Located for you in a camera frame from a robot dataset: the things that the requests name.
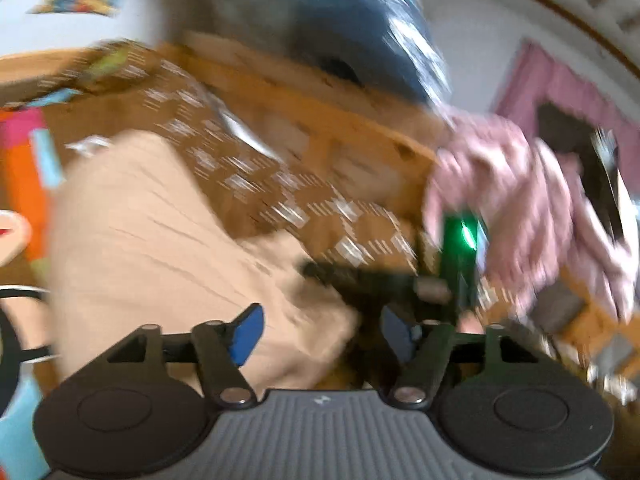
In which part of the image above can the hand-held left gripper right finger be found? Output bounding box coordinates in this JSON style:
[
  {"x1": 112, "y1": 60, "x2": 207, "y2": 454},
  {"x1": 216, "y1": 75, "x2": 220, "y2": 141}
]
[{"x1": 380, "y1": 305, "x2": 540, "y2": 408}]

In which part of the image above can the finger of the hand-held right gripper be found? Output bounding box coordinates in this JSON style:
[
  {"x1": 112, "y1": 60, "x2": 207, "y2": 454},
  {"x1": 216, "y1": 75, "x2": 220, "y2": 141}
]
[{"x1": 299, "y1": 259, "x2": 420, "y2": 311}]

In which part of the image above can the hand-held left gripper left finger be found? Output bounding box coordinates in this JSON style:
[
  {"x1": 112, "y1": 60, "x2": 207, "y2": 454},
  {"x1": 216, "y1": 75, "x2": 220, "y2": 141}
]
[{"x1": 105, "y1": 302, "x2": 266, "y2": 407}]

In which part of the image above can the beige garment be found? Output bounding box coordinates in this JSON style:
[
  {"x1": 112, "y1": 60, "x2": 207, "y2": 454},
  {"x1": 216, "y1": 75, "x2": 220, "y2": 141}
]
[{"x1": 47, "y1": 130, "x2": 362, "y2": 392}]

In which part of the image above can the person's right forearm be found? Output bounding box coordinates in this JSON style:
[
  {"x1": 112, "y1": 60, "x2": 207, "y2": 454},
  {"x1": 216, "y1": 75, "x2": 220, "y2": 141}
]
[{"x1": 422, "y1": 112, "x2": 637, "y2": 322}]

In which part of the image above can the pink hanging cloth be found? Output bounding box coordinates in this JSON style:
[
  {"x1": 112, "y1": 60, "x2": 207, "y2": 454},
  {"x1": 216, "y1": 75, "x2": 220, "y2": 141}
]
[{"x1": 492, "y1": 40, "x2": 640, "y2": 241}]

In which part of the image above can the brown patterned cover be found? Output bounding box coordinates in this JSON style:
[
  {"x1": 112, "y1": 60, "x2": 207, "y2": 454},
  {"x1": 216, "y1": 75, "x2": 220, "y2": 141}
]
[{"x1": 42, "y1": 41, "x2": 422, "y2": 273}]

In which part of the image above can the colourful striped blanket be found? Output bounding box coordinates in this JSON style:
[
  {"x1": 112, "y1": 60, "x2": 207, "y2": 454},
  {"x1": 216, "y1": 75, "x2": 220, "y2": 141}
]
[{"x1": 0, "y1": 87, "x2": 68, "y2": 480}]

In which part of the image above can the wooden bed frame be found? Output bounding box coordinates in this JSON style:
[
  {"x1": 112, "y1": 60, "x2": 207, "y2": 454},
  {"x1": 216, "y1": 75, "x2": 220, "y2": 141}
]
[{"x1": 0, "y1": 30, "x2": 453, "y2": 228}]

